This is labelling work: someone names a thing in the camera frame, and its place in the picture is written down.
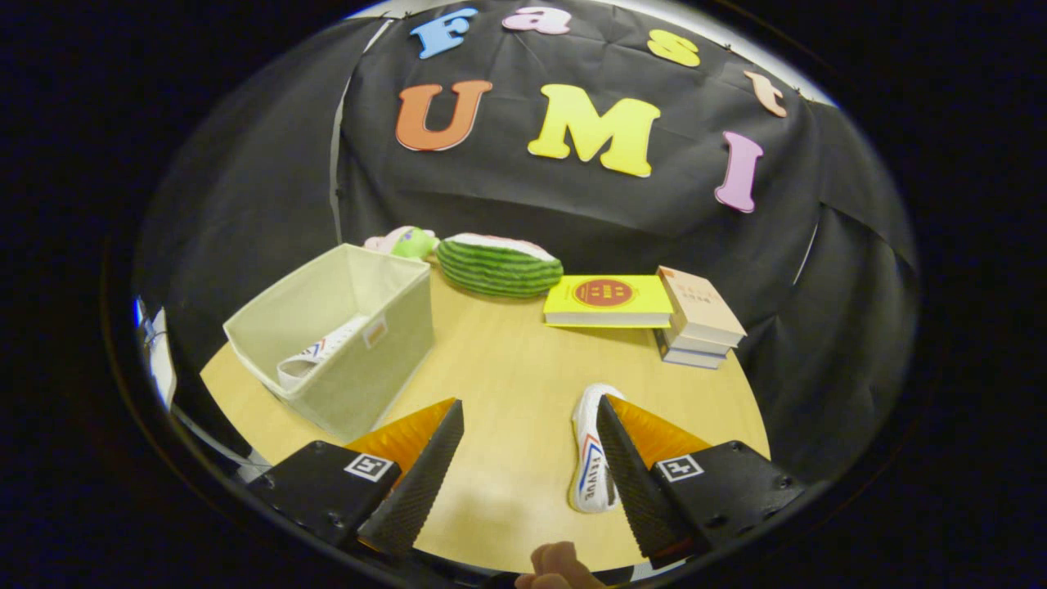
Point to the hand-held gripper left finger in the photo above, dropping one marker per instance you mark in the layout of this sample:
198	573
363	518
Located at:
417	491

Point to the yellow book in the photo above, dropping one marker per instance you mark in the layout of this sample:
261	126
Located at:
638	298

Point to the pink and green plush toy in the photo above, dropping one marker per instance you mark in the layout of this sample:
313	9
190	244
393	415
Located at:
413	243

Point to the watermelon slice plush toy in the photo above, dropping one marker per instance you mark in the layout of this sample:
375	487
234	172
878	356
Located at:
499	270

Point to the beige fabric storage box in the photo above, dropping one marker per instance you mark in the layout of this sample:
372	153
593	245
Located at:
384	376

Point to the white book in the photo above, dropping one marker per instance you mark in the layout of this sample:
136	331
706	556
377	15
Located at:
691	343

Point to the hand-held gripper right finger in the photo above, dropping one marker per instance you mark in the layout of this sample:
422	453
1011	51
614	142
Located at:
634	483

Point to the grey book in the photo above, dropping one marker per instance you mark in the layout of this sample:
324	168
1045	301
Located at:
691	360

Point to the beige book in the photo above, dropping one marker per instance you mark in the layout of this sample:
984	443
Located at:
699	307

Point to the white canvas shoe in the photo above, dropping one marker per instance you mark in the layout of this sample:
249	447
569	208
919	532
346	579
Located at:
323	350
590	458

